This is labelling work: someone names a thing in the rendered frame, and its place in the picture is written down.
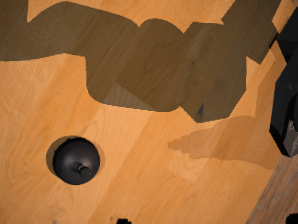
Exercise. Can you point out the black metal bell dome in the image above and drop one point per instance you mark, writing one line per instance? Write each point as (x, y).
(69, 158)

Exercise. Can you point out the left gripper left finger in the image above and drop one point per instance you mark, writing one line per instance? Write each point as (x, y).
(123, 221)

